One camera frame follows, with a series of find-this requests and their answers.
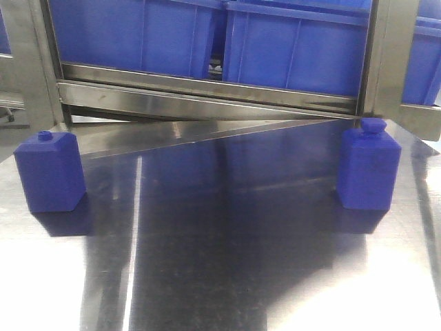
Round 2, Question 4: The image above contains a left blue bin on rack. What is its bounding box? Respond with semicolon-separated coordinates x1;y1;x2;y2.
50;1;224;79

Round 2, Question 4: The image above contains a blue bin on rack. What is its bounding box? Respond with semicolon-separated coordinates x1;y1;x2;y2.
223;1;369;97
50;1;224;79

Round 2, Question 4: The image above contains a middle blue bin on rack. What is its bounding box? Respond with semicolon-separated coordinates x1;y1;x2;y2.
223;1;369;97

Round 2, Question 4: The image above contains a far right blue bin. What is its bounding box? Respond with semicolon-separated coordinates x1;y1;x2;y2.
402;17;440;106

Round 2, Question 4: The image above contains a stainless steel rack frame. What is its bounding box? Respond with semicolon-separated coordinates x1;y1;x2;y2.
1;1;440;141

